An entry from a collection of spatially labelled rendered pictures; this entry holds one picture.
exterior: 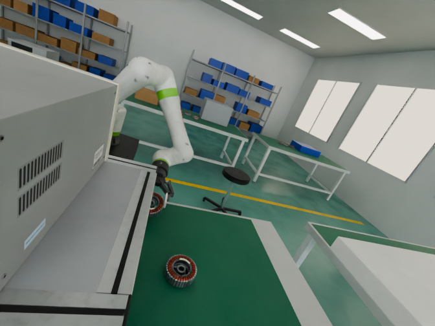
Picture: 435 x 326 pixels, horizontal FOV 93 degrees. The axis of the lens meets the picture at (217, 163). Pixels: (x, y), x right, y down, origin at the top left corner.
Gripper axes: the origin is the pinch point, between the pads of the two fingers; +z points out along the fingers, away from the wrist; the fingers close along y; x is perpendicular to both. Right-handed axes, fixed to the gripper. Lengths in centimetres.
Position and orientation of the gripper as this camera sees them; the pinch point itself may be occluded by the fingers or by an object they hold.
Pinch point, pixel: (151, 200)
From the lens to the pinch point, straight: 94.8
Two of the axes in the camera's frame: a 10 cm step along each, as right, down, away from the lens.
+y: -9.4, -2.3, -2.5
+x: 3.3, -8.1, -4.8
